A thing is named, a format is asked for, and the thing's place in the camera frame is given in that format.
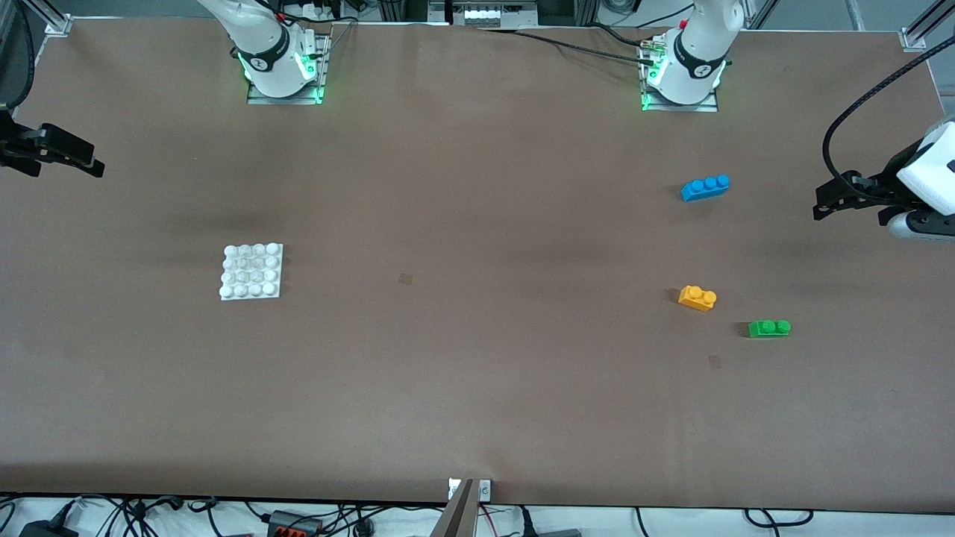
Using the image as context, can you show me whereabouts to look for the black table cable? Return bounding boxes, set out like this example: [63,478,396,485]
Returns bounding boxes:
[477,26,661,64]

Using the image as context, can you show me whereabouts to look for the grey camera pole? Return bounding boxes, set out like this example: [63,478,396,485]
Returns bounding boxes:
[429,479,478,537]

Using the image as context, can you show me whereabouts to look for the black power adapter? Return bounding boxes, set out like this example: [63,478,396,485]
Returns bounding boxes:
[19,518,79,537]

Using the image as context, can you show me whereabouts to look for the yellow two-stud block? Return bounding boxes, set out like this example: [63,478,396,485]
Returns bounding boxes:
[677,286,718,312]

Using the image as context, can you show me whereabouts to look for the aluminium frame post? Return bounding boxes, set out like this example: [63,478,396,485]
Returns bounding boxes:
[899,0,955,51]
[19,0,73,37]

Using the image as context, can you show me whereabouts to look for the black orange connector box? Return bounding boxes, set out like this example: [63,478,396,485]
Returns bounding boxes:
[267,510,323,537]

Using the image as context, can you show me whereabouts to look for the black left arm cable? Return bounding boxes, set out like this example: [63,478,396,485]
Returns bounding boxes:
[822,34,955,204]

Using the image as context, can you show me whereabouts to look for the white power strip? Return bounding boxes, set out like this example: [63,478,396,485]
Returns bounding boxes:
[429,0,539,28]

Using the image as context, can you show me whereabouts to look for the blue three-stud block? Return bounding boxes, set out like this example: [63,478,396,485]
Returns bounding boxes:
[680,175,730,202]

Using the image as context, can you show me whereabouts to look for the white studded base plate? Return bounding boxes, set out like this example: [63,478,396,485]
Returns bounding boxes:
[219,243,284,301]

